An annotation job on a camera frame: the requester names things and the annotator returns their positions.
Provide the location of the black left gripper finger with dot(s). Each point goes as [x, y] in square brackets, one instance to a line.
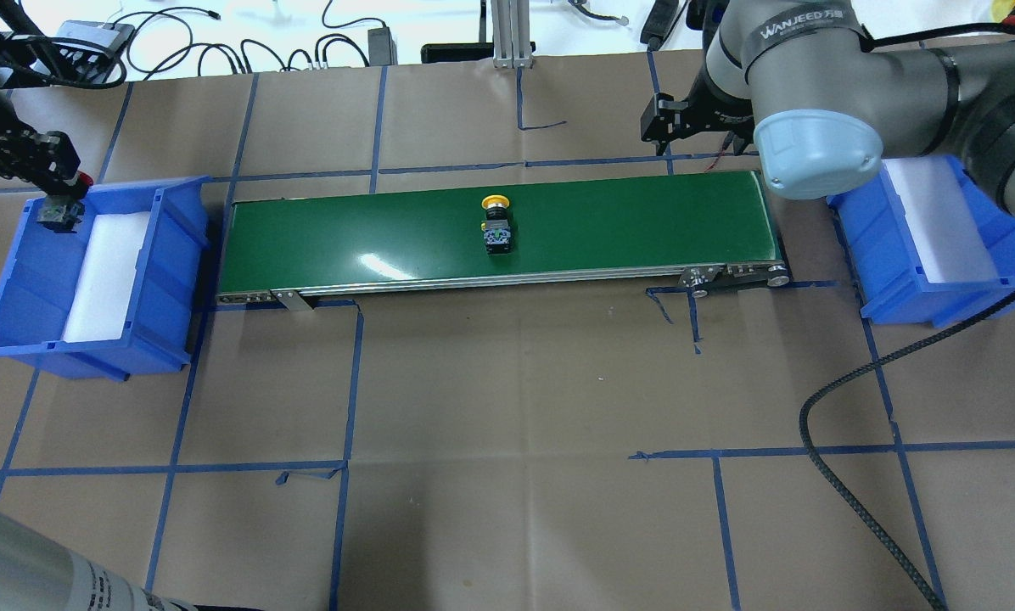
[55, 166]

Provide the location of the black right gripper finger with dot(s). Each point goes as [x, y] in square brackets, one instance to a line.
[663, 122]

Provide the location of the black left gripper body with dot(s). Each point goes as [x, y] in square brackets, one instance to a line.
[14, 146]

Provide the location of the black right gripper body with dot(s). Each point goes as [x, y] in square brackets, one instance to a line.
[722, 108]

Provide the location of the red push button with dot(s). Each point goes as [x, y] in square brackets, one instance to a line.
[62, 211]

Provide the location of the yellow push button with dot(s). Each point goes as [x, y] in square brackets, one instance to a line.
[497, 227]

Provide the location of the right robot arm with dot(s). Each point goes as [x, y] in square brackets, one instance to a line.
[825, 104]

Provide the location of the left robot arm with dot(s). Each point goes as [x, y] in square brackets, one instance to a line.
[33, 67]

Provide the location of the green conveyor belt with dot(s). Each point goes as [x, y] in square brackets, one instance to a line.
[713, 231]

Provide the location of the white foam pad bin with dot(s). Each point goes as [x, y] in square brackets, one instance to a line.
[948, 244]
[104, 287]

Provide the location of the blue storage bin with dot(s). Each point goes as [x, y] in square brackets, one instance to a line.
[40, 275]
[894, 288]

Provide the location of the black power adapter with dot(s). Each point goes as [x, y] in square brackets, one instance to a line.
[381, 47]

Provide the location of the aluminium frame post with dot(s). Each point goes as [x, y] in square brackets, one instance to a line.
[511, 41]

